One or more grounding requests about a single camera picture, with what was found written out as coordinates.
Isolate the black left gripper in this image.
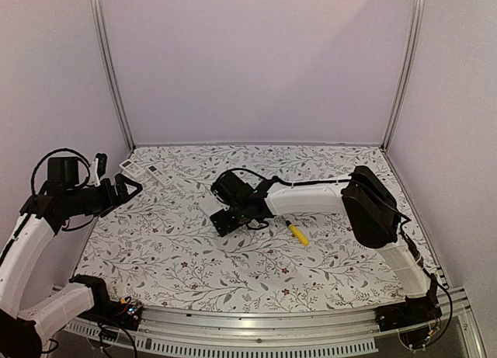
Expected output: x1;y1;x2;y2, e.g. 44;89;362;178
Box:
65;172;143;217

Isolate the white remote control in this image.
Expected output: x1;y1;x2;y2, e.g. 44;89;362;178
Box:
199;200;218;217

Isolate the yellow handled screwdriver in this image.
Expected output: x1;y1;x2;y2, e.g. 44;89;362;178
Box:
285;220;309;246

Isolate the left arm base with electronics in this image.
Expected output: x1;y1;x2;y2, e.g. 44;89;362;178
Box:
79;297;144;332

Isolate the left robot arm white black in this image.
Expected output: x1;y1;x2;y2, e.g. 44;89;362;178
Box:
1;148;143;357

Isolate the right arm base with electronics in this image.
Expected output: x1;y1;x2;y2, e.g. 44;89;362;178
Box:
374;296;442;350

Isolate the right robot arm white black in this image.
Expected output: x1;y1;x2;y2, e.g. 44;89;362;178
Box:
210;165;438;324

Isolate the small white remote far left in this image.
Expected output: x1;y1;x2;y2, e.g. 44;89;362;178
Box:
119;159;145;178

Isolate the long white remote with buttons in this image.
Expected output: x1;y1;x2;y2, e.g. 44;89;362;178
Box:
146;165;173;188

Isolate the floral patterned table mat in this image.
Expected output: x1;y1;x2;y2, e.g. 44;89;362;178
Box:
76;145;411;313

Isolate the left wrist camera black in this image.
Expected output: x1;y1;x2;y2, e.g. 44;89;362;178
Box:
89;153;107;183

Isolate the left aluminium frame post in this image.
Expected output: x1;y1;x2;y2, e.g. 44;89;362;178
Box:
90;0;136;152

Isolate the aluminium frame post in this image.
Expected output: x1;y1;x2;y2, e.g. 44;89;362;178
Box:
90;0;136;152
381;0;426;153

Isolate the right aluminium frame post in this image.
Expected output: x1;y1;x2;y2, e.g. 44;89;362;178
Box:
381;0;426;153

